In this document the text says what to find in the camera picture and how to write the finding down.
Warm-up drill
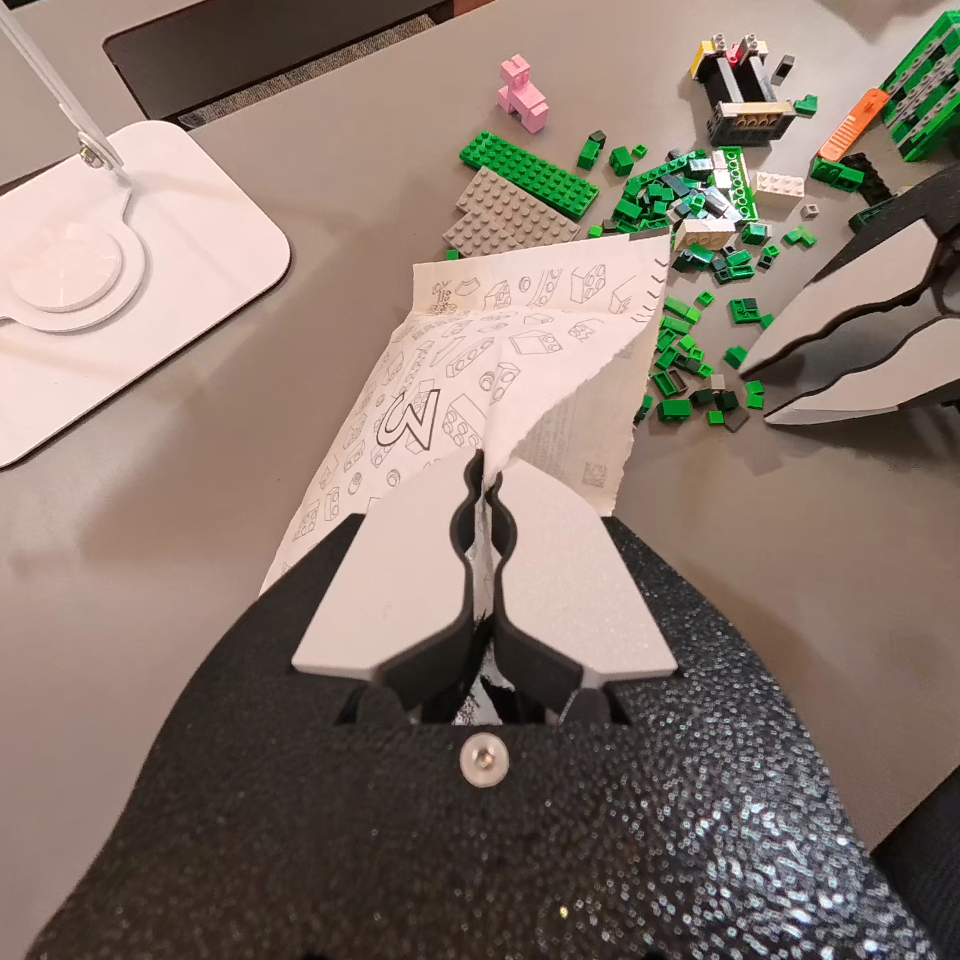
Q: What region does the white printed paper bag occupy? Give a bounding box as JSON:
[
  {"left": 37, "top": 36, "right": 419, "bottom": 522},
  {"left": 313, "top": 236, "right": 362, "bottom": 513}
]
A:
[{"left": 257, "top": 228, "right": 672, "bottom": 725}]

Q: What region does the green toy brick build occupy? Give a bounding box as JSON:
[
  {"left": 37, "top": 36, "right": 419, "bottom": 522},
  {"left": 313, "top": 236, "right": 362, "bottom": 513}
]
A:
[{"left": 877, "top": 11, "right": 960, "bottom": 162}]

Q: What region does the large green toy baseplate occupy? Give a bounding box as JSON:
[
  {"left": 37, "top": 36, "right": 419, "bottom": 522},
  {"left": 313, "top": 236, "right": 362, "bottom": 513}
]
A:
[{"left": 459, "top": 129, "right": 601, "bottom": 224}]

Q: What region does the black desk cable cover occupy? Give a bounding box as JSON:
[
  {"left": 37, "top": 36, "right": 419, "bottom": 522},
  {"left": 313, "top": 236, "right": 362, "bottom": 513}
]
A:
[{"left": 102, "top": 0, "right": 460, "bottom": 125}]

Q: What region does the orange brick separator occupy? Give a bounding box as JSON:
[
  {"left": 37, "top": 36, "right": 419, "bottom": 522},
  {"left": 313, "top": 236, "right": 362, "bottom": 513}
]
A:
[{"left": 817, "top": 87, "right": 890, "bottom": 160}]

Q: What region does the grey desk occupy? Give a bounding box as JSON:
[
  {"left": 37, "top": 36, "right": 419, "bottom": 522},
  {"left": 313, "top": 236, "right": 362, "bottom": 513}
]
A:
[{"left": 0, "top": 0, "right": 960, "bottom": 960}]

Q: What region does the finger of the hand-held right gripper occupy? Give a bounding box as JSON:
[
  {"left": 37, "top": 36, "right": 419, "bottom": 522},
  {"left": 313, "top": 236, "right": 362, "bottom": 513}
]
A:
[
  {"left": 765, "top": 318, "right": 960, "bottom": 429},
  {"left": 738, "top": 219, "right": 940, "bottom": 378}
]

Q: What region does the black toy plate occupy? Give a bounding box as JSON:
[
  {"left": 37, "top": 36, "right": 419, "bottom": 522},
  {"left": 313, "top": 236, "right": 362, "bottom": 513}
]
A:
[{"left": 838, "top": 152, "right": 897, "bottom": 215}]

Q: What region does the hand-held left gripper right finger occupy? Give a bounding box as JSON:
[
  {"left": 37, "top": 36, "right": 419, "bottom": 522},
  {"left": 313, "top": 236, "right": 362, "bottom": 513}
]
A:
[{"left": 486, "top": 459, "right": 681, "bottom": 727}]

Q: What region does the dark cloth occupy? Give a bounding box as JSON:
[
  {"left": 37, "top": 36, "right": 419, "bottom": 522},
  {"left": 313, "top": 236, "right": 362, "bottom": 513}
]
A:
[{"left": 870, "top": 780, "right": 960, "bottom": 960}]

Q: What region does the white desk lamp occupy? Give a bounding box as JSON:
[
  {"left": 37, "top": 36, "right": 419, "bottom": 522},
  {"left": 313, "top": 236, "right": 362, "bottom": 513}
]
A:
[{"left": 0, "top": 0, "right": 292, "bottom": 470}]

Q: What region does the black toy brick assembly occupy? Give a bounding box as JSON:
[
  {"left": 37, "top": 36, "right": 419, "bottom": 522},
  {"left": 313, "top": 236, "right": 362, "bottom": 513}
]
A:
[{"left": 688, "top": 33, "right": 796, "bottom": 147}]

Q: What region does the grey toy baseplate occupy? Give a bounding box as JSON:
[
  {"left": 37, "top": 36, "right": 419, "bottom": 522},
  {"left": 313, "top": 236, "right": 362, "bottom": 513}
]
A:
[
  {"left": 442, "top": 213, "right": 582, "bottom": 250},
  {"left": 459, "top": 165, "right": 579, "bottom": 234}
]

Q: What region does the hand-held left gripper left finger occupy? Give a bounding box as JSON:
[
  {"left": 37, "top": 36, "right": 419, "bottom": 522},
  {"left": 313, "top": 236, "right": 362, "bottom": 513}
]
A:
[{"left": 291, "top": 450, "right": 487, "bottom": 712}]

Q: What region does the pink toy brick pig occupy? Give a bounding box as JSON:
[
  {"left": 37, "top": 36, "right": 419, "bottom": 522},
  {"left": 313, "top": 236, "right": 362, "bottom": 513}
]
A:
[{"left": 497, "top": 54, "right": 550, "bottom": 136}]

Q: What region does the pile of green toy bricks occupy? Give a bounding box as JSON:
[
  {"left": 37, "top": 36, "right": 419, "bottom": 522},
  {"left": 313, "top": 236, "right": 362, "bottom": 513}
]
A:
[{"left": 577, "top": 127, "right": 901, "bottom": 432}]

